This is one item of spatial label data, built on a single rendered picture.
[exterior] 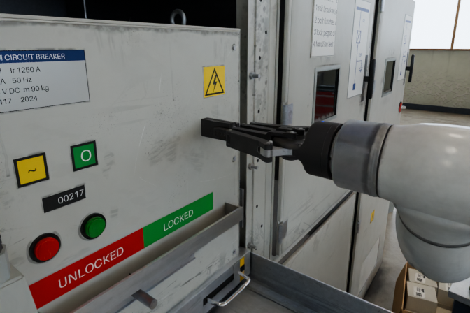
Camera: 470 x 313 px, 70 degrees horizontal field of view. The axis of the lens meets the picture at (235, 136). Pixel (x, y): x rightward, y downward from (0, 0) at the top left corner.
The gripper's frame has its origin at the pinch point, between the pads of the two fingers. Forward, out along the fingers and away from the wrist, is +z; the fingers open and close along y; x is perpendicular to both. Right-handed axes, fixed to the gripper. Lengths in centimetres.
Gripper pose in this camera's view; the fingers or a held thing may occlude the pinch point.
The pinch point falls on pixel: (219, 129)
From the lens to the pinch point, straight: 55.8
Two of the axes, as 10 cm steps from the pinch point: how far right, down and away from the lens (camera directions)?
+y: 6.0, -2.1, 7.7
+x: 0.0, -9.6, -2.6
